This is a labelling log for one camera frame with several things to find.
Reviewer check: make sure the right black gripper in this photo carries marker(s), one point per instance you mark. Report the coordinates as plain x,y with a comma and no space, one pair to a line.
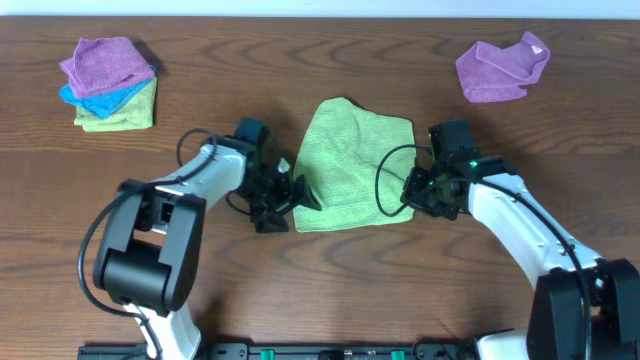
417,176

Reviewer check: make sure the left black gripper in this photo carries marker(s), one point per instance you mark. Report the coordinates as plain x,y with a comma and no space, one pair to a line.
279,201

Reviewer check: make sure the light green cloth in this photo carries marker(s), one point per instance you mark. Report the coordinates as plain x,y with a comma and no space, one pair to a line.
356,163

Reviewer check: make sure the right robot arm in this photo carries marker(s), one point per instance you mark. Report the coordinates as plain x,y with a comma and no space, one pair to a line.
584,307

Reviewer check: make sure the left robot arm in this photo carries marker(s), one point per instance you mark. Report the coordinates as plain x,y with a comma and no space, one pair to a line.
149,254

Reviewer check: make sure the crumpled purple cloth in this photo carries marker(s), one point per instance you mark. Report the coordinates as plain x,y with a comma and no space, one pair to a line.
489,74

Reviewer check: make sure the folded green cloth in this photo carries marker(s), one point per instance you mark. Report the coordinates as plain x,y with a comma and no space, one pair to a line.
136,114

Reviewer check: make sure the folded blue cloth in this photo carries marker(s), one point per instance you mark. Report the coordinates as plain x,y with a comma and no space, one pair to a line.
104,105

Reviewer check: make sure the folded purple cloth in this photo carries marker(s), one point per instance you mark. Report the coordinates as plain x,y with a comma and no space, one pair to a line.
105,65

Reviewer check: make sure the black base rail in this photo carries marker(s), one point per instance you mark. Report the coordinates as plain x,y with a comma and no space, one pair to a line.
422,351

